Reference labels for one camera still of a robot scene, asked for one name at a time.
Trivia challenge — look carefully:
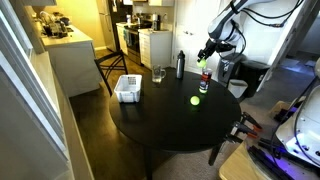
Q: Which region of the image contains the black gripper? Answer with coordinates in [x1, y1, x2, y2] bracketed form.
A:
[196, 38, 220, 65]

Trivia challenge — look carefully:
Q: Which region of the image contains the green tennis ball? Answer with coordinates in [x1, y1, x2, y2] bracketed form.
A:
[189, 95, 201, 107]
[196, 58, 208, 69]

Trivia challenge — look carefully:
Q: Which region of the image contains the clear tennis ball tube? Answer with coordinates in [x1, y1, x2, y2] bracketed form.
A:
[198, 67, 214, 95]

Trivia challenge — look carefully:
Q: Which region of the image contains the black water bottle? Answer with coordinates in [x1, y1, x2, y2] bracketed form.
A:
[175, 49, 186, 81]

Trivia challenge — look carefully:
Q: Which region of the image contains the white panel door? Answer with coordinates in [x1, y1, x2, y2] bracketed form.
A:
[172, 0, 218, 75]

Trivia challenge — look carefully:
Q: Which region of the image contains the white waste bin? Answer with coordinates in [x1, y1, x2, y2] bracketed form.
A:
[227, 78, 250, 100]

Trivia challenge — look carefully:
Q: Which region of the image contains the white base cabinet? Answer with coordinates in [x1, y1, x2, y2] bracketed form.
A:
[138, 28, 174, 70]

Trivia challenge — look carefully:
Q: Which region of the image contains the clear glass mug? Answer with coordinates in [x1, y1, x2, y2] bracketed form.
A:
[151, 64, 167, 84]

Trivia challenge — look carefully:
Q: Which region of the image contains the black square box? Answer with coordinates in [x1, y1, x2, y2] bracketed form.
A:
[239, 59, 272, 99]

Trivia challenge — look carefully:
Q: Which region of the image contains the black coffee maker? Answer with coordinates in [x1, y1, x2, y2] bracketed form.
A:
[151, 13, 162, 32]

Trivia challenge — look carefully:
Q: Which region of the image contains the black kitchen stove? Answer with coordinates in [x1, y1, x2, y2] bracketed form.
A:
[123, 21, 145, 66]

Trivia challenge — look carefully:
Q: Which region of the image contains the dark dish towel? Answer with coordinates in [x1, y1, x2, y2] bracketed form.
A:
[123, 28, 133, 47]

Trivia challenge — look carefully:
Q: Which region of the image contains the white plastic basket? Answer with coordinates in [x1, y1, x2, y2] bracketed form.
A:
[113, 73, 143, 104]

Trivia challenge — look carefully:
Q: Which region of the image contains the brown cardboard box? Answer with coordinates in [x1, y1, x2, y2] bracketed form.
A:
[268, 99, 292, 120]

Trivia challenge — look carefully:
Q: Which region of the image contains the black wooden chair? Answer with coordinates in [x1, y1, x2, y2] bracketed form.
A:
[93, 49, 130, 97]

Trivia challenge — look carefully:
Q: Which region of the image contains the black table leg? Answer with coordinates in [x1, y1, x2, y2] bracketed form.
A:
[207, 142, 224, 167]

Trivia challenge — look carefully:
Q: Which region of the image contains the steel refrigerator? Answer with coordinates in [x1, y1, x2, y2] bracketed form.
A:
[95, 0, 118, 53]

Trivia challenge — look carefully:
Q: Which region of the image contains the light wooden board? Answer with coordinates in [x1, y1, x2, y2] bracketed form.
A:
[217, 142, 268, 180]

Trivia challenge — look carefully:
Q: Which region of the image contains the white kitchen island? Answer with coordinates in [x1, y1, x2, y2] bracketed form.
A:
[39, 24, 103, 98]

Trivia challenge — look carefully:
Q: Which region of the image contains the black countertop appliance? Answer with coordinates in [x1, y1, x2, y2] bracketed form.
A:
[42, 19, 70, 38]

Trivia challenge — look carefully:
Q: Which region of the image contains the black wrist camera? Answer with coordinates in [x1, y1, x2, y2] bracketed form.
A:
[215, 41, 236, 55]

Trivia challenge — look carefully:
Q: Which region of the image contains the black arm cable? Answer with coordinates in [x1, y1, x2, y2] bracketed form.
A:
[239, 0, 305, 28]

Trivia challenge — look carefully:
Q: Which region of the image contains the black hanging cable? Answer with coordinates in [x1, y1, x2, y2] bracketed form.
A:
[268, 74, 320, 158]

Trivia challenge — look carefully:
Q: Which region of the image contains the black metal rail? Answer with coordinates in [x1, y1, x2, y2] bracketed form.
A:
[247, 144, 286, 180]

